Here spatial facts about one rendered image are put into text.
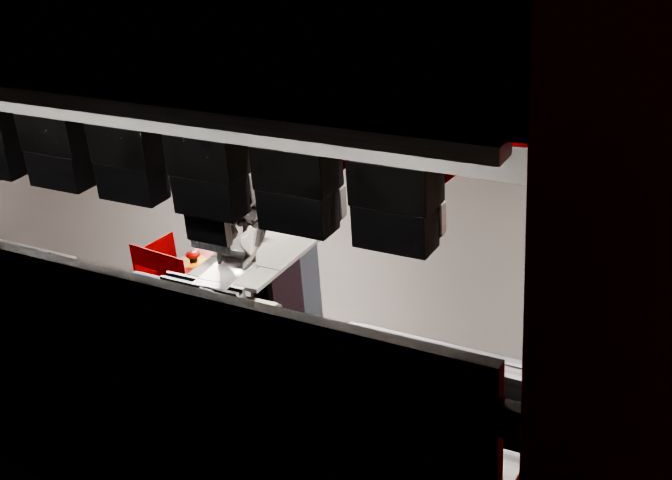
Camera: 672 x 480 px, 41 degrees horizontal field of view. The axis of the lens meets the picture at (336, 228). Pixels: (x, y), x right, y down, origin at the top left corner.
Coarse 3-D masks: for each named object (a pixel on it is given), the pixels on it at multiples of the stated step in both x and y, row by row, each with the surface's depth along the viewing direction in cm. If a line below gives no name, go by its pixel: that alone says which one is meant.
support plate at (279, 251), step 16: (272, 240) 206; (288, 240) 206; (304, 240) 205; (256, 256) 200; (272, 256) 199; (288, 256) 199; (192, 272) 195; (256, 272) 193; (272, 272) 192; (256, 288) 186
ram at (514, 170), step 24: (72, 120) 184; (96, 120) 180; (120, 120) 177; (144, 120) 174; (240, 144) 165; (264, 144) 162; (288, 144) 159; (312, 144) 157; (408, 168) 149; (432, 168) 147; (456, 168) 145; (480, 168) 143; (504, 168) 141
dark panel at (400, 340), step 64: (0, 256) 133; (64, 256) 129; (0, 320) 140; (64, 320) 132; (128, 320) 124; (192, 320) 118; (256, 320) 112; (320, 320) 108; (0, 384) 147; (64, 384) 138; (128, 384) 130; (192, 384) 123; (256, 384) 117; (320, 384) 111; (384, 384) 106; (448, 384) 101; (0, 448) 156; (64, 448) 146; (128, 448) 137; (192, 448) 129; (256, 448) 122; (320, 448) 116; (384, 448) 110; (448, 448) 105
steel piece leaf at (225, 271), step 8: (232, 256) 199; (240, 256) 198; (216, 264) 197; (224, 264) 197; (232, 264) 196; (240, 264) 196; (208, 272) 194; (216, 272) 194; (224, 272) 193; (232, 272) 193; (240, 272) 193; (208, 280) 191; (216, 280) 190; (224, 280) 190; (232, 280) 190
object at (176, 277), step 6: (168, 270) 196; (162, 276) 194; (168, 276) 194; (174, 276) 195; (180, 276) 194; (186, 276) 193; (180, 282) 192; (186, 282) 191; (210, 288) 188; (228, 288) 188; (234, 288) 187; (228, 294) 186; (234, 294) 185; (240, 294) 187
